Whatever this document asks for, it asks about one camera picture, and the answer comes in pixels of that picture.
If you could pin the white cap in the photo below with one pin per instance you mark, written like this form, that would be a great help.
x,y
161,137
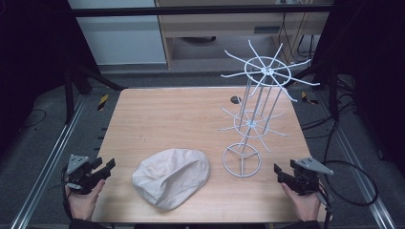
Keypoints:
x,y
172,178

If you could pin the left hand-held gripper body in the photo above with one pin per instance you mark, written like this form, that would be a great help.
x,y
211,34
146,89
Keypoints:
x,y
79,173

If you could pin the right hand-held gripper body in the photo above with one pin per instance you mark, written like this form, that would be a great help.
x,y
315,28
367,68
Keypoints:
x,y
307,178

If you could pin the black metal stand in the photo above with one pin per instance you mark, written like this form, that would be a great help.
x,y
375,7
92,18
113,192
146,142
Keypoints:
x,y
68,95

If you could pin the aluminium floor rail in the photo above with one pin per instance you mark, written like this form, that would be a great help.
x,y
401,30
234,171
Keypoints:
x,y
47,162
356,162

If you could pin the person's left hand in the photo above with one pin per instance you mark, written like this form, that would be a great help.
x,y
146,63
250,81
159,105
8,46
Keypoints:
x,y
83,203

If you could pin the white cabinet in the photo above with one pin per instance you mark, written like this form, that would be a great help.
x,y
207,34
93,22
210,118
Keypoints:
x,y
121,39

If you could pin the black horizontal frame bar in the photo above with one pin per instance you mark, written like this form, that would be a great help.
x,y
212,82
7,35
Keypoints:
x,y
191,11

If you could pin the person's right hand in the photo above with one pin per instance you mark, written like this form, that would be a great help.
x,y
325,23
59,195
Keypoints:
x,y
304,205

